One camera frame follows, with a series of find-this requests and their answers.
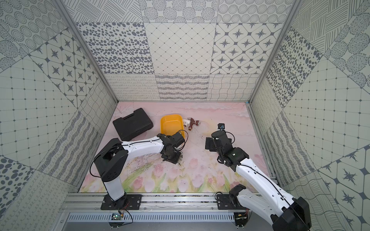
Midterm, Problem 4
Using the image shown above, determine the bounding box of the yellow plastic storage box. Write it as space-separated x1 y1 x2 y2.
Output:
161 114 186 138

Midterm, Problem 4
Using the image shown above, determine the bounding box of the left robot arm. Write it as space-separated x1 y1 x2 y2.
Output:
92 131 188 202

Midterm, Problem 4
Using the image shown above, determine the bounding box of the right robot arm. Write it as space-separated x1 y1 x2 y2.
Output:
205 130 312 231

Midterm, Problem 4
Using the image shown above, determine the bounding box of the red and white valve fitting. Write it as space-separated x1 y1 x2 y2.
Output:
183 117 200 131

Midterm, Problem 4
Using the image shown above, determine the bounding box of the black plastic tool case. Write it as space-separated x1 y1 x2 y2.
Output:
113 108 154 141

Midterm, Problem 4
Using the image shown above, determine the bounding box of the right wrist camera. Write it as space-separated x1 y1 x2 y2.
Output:
217 123 225 130

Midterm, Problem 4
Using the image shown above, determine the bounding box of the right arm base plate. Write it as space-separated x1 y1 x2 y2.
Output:
214 192 248 210

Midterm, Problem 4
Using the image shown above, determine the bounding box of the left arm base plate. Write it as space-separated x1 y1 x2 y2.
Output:
100 194 143 210

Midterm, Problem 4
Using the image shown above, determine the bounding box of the aluminium rail frame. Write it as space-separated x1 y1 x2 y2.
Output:
59 192 293 213

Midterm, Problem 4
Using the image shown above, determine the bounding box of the white slotted cable duct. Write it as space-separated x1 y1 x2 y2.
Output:
67 212 234 222

